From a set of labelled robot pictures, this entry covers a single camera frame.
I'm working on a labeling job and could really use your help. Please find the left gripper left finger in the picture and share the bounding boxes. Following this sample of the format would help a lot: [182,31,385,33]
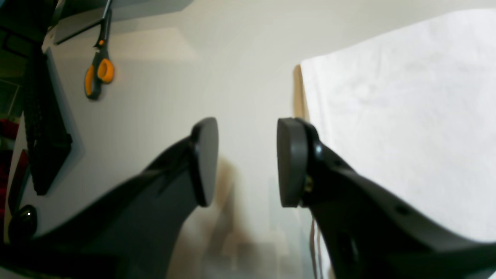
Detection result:
[1,118,219,279]

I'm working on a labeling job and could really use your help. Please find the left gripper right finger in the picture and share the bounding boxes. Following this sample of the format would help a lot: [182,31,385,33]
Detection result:
[277,118,496,279]

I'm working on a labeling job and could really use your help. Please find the white printed T-shirt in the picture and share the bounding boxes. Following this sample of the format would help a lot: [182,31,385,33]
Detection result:
[300,8,496,243]

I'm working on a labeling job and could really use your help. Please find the black keyboard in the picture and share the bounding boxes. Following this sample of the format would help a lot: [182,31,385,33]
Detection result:
[22,48,72,196]

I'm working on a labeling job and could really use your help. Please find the orange handled scissors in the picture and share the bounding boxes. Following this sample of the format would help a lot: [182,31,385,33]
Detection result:
[84,0,115,100]

